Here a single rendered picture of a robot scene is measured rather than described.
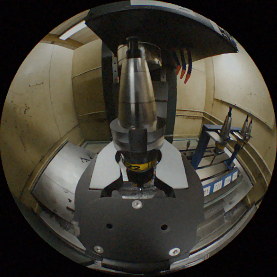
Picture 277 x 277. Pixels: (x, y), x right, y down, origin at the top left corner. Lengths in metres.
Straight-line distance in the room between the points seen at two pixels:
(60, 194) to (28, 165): 0.43
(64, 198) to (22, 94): 1.02
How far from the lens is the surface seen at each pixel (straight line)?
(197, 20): 0.30
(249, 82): 1.12
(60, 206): 0.92
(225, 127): 0.36
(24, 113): 1.05
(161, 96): 0.79
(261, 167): 1.06
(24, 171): 1.04
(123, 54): 0.32
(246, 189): 1.06
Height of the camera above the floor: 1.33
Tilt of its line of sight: 31 degrees down
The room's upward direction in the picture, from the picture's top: 3 degrees counter-clockwise
